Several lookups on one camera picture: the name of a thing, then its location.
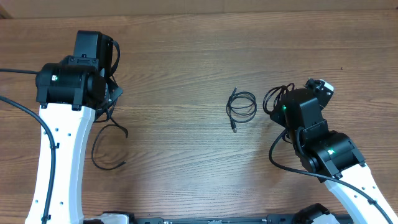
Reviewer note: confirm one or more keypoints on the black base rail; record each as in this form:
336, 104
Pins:
269, 219

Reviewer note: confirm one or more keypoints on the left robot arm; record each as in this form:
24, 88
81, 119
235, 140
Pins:
72, 95

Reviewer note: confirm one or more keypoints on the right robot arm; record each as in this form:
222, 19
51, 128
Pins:
330, 156

